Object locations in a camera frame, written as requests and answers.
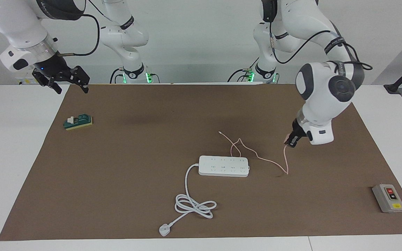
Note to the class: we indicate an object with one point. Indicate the white box with yellow label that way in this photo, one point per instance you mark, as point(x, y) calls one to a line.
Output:
point(26, 81)

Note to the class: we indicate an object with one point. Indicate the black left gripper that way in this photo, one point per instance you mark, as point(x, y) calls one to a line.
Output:
point(299, 130)

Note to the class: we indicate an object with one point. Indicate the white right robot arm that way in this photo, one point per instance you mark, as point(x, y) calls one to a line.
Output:
point(16, 24)

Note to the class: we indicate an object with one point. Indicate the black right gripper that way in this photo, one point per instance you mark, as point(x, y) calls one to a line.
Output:
point(56, 69)

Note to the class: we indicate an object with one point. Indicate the brown table mat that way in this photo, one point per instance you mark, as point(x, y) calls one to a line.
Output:
point(117, 209)

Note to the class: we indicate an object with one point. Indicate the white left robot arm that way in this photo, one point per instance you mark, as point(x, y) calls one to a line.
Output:
point(323, 90)

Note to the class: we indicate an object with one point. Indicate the grey on-off switch box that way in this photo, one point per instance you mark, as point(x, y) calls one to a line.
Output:
point(387, 198)

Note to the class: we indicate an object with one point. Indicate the pink charger block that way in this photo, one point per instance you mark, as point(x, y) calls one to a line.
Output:
point(286, 140)

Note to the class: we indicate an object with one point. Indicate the green knife switch block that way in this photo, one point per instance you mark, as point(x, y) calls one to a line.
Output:
point(80, 122)

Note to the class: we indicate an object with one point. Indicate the white power strip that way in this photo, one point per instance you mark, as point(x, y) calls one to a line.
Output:
point(223, 166)

